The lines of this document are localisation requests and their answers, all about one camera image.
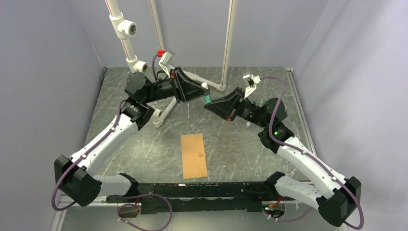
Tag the brown paper envelope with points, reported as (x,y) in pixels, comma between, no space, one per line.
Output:
(193,156)

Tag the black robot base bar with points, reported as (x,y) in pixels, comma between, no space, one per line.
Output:
(251,196)

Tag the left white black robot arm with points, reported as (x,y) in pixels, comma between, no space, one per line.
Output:
(76,179)

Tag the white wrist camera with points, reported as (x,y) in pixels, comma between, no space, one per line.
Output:
(166,58)
(251,82)

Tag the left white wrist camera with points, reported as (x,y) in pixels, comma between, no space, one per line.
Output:
(166,58)

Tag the green white glue stick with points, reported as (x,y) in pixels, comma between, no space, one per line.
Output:
(207,93)

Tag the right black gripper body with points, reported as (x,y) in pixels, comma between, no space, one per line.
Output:
(250,111)

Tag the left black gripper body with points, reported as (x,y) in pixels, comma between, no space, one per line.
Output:
(165,88)

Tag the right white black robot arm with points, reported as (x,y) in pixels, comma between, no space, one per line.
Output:
(332,194)

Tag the aluminium rail frame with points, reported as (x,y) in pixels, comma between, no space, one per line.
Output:
(137,156)

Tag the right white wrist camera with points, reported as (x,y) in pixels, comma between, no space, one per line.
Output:
(251,82)

